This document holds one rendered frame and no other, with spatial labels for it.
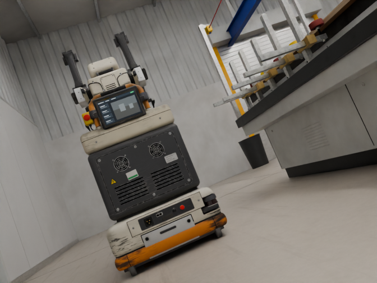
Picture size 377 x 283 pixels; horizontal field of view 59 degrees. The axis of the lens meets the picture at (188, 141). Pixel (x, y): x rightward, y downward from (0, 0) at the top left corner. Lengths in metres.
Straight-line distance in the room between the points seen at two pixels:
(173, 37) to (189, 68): 0.97
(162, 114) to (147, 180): 0.39
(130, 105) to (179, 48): 7.25
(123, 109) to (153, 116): 0.18
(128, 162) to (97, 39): 7.36
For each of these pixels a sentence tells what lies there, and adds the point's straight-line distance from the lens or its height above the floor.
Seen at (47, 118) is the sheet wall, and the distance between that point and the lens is 8.57.
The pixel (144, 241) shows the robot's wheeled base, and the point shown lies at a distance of 1.82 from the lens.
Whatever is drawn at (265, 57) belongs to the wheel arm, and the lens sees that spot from 1.91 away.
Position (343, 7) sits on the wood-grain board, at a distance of 2.04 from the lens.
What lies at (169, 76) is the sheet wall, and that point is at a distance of 8.77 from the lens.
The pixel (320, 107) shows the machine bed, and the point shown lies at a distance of 2.50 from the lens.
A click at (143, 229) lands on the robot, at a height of 0.20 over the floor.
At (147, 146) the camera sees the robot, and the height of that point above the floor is 0.61.
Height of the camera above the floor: 0.35
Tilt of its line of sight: 6 degrees up
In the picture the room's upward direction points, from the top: 22 degrees counter-clockwise
